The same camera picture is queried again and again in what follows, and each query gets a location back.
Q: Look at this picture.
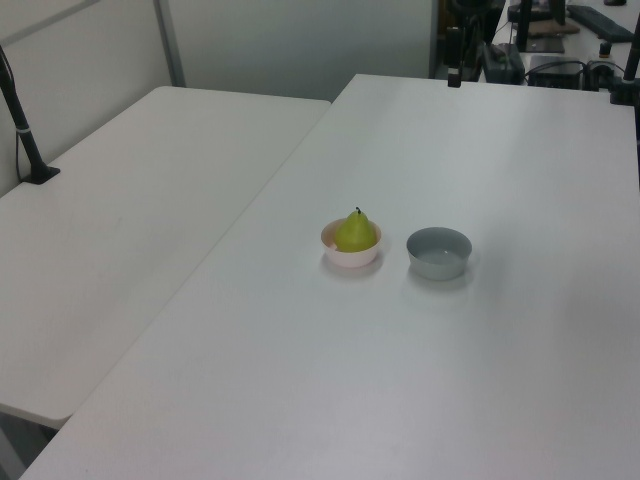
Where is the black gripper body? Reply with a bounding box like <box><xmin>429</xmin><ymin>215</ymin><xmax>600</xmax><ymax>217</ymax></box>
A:
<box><xmin>446</xmin><ymin>27</ymin><xmax>464</xmax><ymax>71</ymax></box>

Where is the green pear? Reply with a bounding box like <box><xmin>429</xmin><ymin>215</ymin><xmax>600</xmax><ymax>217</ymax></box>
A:
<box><xmin>333</xmin><ymin>205</ymin><xmax>377</xmax><ymax>254</ymax></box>

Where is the grey plastic bowl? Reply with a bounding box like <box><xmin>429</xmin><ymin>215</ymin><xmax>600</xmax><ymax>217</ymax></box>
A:
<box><xmin>405</xmin><ymin>226</ymin><xmax>474</xmax><ymax>281</ymax></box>

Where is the pink plastic bowl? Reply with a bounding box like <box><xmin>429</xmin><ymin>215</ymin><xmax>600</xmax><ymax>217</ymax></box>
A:
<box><xmin>320</xmin><ymin>218</ymin><xmax>384</xmax><ymax>269</ymax></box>

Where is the black equipment case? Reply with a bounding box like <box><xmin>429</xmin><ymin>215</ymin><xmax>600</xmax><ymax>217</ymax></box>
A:
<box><xmin>482</xmin><ymin>43</ymin><xmax>526</xmax><ymax>85</ymax></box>

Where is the black monitor stand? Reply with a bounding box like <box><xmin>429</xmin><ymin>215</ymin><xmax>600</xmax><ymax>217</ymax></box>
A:
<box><xmin>517</xmin><ymin>0</ymin><xmax>566</xmax><ymax>54</ymax></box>

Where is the black control box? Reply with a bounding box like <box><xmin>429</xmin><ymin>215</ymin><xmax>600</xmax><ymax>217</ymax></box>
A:
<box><xmin>524</xmin><ymin>55</ymin><xmax>586</xmax><ymax>90</ymax></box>

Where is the brown flat board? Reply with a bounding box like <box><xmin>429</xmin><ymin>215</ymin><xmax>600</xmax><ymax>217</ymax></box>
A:
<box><xmin>529</xmin><ymin>20</ymin><xmax>581</xmax><ymax>38</ymax></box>

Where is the black keyboard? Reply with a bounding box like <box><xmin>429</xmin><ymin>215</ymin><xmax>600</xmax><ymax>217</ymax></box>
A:
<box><xmin>567</xmin><ymin>5</ymin><xmax>635</xmax><ymax>42</ymax></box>

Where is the white side table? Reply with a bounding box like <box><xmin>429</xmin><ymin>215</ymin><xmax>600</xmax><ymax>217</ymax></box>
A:
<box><xmin>0</xmin><ymin>85</ymin><xmax>334</xmax><ymax>479</ymax></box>

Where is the black camera stand pole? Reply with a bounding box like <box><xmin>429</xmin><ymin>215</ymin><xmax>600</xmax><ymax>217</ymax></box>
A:
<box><xmin>0</xmin><ymin>44</ymin><xmax>62</xmax><ymax>187</ymax></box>
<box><xmin>608</xmin><ymin>42</ymin><xmax>640</xmax><ymax>107</ymax></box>

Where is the grey partition corner post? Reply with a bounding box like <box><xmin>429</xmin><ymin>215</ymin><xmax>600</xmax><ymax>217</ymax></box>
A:
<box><xmin>153</xmin><ymin>0</ymin><xmax>187</xmax><ymax>90</ymax></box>

